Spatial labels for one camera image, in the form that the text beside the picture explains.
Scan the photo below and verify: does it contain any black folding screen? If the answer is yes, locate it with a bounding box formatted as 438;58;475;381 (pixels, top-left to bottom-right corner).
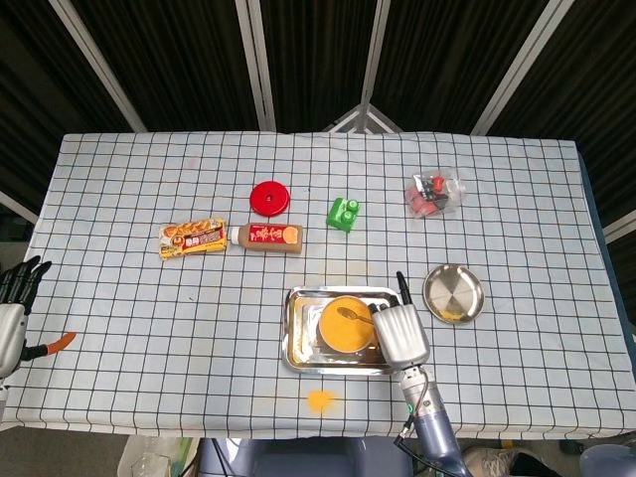
0;0;636;244

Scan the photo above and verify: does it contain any green toy block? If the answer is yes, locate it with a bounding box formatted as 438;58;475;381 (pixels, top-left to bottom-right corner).
326;197;362;234

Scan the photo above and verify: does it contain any bowl of orange powder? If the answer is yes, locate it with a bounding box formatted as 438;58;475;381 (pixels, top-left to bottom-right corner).
316;294;379;356

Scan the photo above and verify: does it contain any rectangular steel tray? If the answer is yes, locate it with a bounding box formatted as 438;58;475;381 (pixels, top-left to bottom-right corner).
281;285;405;378

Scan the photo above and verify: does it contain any brown bottle with red label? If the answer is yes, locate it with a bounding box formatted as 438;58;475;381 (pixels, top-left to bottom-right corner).
226;223;304;255

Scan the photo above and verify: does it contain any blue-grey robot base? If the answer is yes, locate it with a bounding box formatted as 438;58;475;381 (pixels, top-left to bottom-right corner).
198;436;413;477

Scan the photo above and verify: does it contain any white checkered tablecloth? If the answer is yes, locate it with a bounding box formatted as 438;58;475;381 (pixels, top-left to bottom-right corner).
0;130;636;441

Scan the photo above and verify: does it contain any grey sneaker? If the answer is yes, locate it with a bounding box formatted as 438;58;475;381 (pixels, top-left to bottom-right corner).
461;444;536;477

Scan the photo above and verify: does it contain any clear bag of red items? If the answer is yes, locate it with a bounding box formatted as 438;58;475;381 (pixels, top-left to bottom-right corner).
404;167;467;220

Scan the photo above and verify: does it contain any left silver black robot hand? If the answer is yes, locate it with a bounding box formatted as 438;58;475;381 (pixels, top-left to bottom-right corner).
0;255;78;379

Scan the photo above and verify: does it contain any round steel plate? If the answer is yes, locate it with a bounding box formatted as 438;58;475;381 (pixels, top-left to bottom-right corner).
422;263;486;326

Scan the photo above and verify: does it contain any yellow snack packet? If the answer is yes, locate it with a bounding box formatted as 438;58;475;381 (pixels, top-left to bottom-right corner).
158;218;229;261

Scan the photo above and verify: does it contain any metal spoon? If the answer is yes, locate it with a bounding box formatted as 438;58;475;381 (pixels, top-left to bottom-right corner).
336;306;377;326

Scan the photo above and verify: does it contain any red round lid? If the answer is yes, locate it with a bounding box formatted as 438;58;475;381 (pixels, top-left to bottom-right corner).
248;181;291;218

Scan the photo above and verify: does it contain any orange powder pile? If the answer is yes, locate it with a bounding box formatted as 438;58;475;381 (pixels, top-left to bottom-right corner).
303;386;342;416

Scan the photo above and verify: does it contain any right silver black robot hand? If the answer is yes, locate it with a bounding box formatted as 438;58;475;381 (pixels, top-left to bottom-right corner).
367;270;431;373

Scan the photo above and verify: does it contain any clear plastic container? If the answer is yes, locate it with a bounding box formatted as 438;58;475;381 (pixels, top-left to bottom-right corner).
117;435;200;477

